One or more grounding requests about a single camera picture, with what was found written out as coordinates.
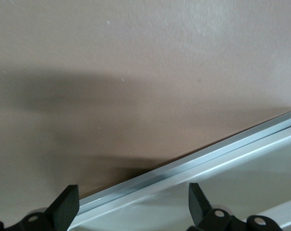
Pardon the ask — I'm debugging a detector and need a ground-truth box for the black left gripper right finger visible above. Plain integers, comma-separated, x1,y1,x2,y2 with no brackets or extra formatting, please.
188,182,282,231

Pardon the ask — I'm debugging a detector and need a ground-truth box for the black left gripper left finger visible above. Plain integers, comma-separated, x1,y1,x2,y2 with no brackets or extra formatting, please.
0,184,80,231

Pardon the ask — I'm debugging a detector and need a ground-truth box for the white plastic drawer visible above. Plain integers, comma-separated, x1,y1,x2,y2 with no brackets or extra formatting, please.
69,109,291,231

